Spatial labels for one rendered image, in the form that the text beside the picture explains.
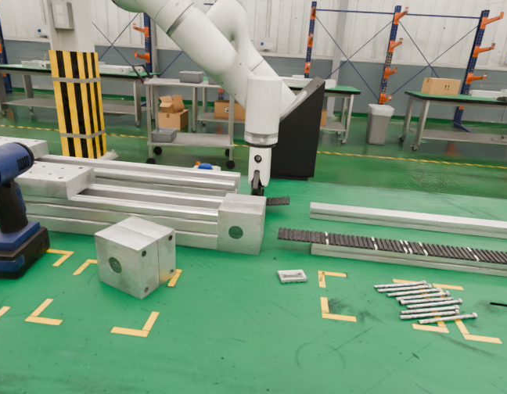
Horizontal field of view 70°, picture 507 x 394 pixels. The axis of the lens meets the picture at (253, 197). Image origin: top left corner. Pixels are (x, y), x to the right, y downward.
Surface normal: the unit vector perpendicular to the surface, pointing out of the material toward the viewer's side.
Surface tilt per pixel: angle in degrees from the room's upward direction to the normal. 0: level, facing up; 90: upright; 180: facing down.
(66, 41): 90
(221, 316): 0
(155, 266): 90
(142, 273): 90
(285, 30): 90
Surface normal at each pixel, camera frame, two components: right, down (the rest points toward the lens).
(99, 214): -0.13, 0.36
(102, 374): 0.06, -0.93
